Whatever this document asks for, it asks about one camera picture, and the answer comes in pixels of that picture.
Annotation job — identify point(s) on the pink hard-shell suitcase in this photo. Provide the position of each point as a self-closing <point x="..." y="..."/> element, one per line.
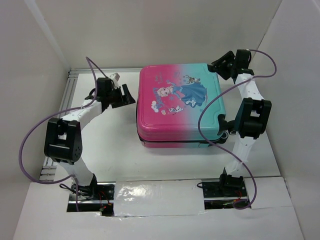
<point x="176" y="106"/>

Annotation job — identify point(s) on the white glossy cover sheet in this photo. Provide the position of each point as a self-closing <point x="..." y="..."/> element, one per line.
<point x="158" y="198"/>

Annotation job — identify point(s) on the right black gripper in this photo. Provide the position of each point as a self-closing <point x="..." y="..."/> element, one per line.
<point x="223" y="67"/>

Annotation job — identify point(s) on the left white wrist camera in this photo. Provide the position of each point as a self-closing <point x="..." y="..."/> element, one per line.
<point x="115" y="77"/>

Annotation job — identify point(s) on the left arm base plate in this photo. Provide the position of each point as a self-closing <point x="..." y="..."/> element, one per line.
<point x="104" y="194"/>

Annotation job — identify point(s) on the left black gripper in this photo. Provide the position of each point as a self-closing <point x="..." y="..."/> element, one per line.
<point x="125" y="100"/>

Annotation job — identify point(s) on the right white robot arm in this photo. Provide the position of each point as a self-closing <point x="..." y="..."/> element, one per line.
<point x="252" y="116"/>

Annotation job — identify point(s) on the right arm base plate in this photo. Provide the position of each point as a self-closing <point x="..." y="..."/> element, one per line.
<point x="215" y="190"/>

